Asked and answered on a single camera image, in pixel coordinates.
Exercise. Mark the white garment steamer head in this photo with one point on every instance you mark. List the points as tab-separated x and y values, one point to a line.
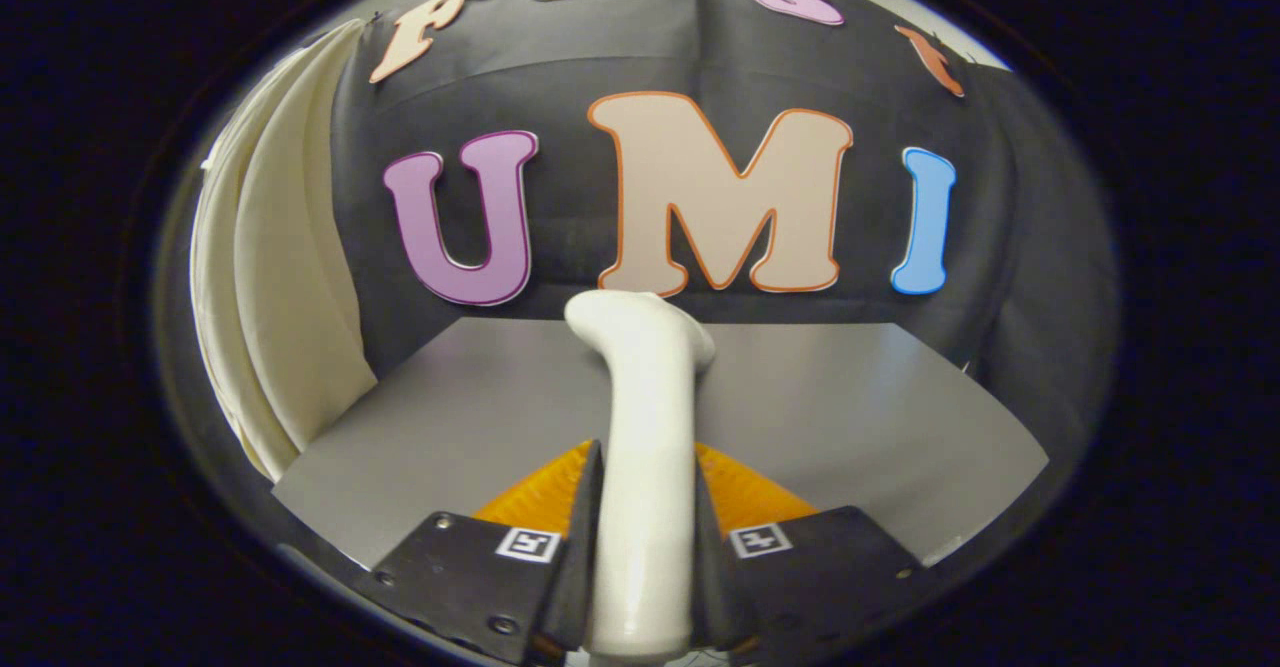
645	447

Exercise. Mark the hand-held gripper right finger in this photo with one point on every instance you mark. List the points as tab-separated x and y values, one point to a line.
830	577

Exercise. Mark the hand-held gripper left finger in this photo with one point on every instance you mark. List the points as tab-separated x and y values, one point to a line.
470	577

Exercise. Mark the black backdrop cloth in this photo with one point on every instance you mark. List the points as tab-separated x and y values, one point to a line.
560	67

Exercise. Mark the cream button-up shirt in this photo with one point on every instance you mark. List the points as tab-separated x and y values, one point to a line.
290	297

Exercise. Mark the cream cabinet with grey top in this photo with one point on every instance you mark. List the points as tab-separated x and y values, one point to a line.
850	417

